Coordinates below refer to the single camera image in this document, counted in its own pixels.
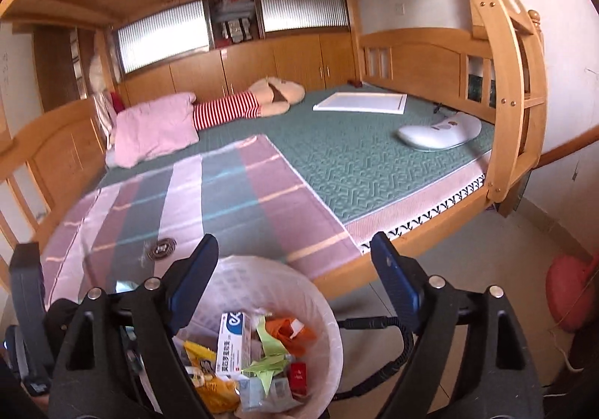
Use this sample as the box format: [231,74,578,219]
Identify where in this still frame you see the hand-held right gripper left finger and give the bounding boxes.
[47,234,221,419]

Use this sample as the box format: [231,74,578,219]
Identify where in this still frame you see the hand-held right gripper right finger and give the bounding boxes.
[371,232,546,419]

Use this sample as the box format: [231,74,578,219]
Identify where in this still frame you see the wastebasket with white plastic liner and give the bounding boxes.
[166,255,344,419]

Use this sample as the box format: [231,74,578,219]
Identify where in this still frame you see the yellow snack packet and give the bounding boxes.
[185,341,239,415]

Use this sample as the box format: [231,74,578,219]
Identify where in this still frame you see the light green paper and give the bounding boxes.
[241,316,288,396]

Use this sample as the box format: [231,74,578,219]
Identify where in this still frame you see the orange wrapper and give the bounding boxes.
[269,317,316,354]

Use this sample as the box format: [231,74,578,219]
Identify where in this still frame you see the clear plastic packet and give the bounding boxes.
[236,374,293,413]

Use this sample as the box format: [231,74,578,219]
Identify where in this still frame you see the small red box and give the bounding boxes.
[288,362,310,396]

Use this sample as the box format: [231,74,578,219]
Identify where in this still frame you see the striped pink grey bedsheet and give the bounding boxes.
[40,133,363,312]

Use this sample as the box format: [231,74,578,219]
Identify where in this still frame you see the green patterned bed mat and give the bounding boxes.
[96,84,497,242]

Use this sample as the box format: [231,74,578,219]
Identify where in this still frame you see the white oval device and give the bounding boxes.
[397,112,483,152]

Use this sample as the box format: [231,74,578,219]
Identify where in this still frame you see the pink pillow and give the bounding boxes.
[105,92,200,168]

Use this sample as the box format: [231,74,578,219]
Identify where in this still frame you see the red round stool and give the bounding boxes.
[545,254,599,333]

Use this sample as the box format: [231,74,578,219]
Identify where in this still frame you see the striped plush doll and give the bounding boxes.
[192,78,306,130]

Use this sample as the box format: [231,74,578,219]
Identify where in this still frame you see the white framed board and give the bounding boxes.
[313,91,408,116]

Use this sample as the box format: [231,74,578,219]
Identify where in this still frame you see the hanging white red garment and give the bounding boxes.
[94,91,125,139]

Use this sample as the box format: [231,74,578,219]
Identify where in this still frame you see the tall wooden shelf unit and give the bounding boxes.
[33,26,94,113]

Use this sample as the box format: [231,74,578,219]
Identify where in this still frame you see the white plastic-wrapped bundle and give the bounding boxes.
[89,33,118,97]

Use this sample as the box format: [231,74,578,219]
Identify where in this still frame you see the ribbed glass window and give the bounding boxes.
[259,0,349,33]
[115,4,209,73]

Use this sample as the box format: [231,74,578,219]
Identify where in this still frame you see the black thick cable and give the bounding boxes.
[334,315,415,401]

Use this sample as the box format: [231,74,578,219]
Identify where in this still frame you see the white thin cord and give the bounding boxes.
[550,260,599,373]

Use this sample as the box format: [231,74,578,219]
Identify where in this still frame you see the wooden wall cabinets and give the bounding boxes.
[115,30,361,108]

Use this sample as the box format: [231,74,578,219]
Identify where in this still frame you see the wooden bunk bed frame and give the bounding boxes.
[0,0,548,303]

